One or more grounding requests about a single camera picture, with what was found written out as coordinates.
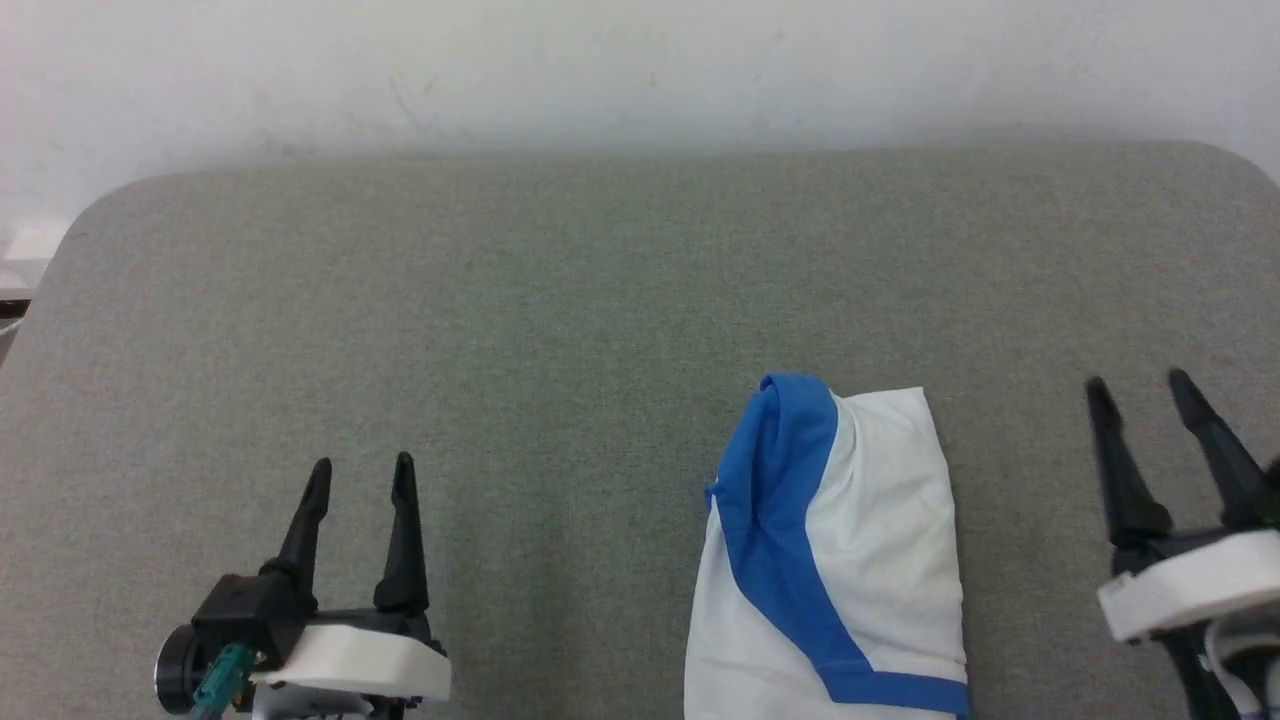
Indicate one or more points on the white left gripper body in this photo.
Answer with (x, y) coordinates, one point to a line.
(360, 655)

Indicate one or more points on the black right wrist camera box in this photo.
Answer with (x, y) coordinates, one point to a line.
(1273, 490)

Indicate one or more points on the grey fabric sofa cushion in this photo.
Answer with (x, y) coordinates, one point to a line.
(500, 330)

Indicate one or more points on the dark object by wall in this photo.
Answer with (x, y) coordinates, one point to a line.
(12, 308)

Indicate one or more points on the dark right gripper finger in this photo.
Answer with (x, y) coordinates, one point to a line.
(1125, 470)
(1220, 460)

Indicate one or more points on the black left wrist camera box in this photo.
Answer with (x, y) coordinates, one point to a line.
(250, 605)

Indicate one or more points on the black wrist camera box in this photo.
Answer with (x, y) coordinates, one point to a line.
(1273, 490)
(250, 605)

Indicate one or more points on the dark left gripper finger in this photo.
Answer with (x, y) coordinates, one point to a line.
(404, 540)
(305, 530)

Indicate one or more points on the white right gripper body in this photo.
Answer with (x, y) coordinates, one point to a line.
(1200, 585)

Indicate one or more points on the white and blue shirt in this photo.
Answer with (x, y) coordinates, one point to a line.
(850, 560)

